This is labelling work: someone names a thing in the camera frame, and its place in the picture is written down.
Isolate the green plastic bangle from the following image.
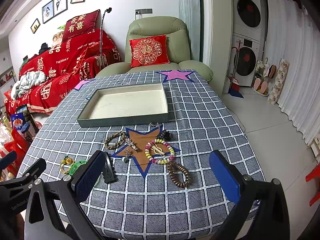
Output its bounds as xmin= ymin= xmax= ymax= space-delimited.
xmin=67 ymin=160 xmax=87 ymax=176

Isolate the yellow gold bracelet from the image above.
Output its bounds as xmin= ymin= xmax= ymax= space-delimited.
xmin=60 ymin=155 xmax=75 ymax=175

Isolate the black scalloped hair clip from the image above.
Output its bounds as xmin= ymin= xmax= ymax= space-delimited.
xmin=103 ymin=152 xmax=116 ymax=184

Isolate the silver charm with ring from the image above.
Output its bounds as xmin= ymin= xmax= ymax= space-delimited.
xmin=122 ymin=148 xmax=131 ymax=163

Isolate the brown wooden bead bracelet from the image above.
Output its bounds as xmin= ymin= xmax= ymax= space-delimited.
xmin=167 ymin=161 xmax=193 ymax=189

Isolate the braided rope bracelet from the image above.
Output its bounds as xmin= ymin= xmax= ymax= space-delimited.
xmin=104 ymin=130 xmax=128 ymax=151

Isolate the colourful bead bracelet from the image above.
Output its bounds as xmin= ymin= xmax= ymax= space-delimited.
xmin=145 ymin=138 xmax=176 ymax=165

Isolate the beige hair clip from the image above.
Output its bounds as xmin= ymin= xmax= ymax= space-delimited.
xmin=150 ymin=141 xmax=165 ymax=155

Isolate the small black claw clip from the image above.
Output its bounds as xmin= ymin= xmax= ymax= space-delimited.
xmin=156 ymin=130 xmax=171 ymax=141

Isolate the grey jewelry tray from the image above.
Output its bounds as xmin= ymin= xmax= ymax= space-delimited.
xmin=77 ymin=83 xmax=169 ymax=128

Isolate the blue snack box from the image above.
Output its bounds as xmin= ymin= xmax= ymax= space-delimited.
xmin=10 ymin=113 xmax=37 ymax=141

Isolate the brown star mat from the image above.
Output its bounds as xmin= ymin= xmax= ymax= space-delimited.
xmin=105 ymin=125 xmax=180 ymax=178

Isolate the grey checked tablecloth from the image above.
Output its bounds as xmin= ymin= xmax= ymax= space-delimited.
xmin=17 ymin=69 xmax=266 ymax=240

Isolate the pink star sticker left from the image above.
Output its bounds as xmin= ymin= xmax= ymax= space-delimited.
xmin=74 ymin=79 xmax=94 ymax=91

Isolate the pink star sticker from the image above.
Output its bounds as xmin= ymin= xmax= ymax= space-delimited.
xmin=157 ymin=69 xmax=195 ymax=83
xmin=74 ymin=79 xmax=94 ymax=91

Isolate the grey white blanket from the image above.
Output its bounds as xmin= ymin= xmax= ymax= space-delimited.
xmin=10 ymin=71 xmax=48 ymax=100

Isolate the patterned board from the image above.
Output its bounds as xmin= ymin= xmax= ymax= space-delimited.
xmin=268 ymin=59 xmax=290 ymax=105

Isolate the slippers rack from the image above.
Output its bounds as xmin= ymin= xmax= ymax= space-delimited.
xmin=251 ymin=57 xmax=277 ymax=97

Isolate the pink star sticker right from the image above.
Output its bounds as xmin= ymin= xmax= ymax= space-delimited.
xmin=157 ymin=69 xmax=195 ymax=83

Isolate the lower washing machine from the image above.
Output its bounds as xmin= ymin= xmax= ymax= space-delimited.
xmin=227 ymin=34 xmax=259 ymax=87

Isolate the red embroidered cushion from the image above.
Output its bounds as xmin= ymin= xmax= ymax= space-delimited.
xmin=130 ymin=35 xmax=170 ymax=68

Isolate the dark red pillow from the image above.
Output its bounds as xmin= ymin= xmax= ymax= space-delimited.
xmin=62 ymin=9 xmax=100 ymax=42

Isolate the green recliner armchair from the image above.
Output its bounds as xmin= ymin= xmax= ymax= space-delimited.
xmin=97 ymin=16 xmax=214 ymax=83

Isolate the upper dryer machine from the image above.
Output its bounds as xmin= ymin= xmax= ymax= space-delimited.
xmin=233 ymin=0 xmax=261 ymax=42

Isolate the small picture frame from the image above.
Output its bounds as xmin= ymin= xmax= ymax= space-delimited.
xmin=31 ymin=18 xmax=41 ymax=34

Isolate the picture frame pair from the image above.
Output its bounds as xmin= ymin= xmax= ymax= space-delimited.
xmin=42 ymin=0 xmax=68 ymax=23

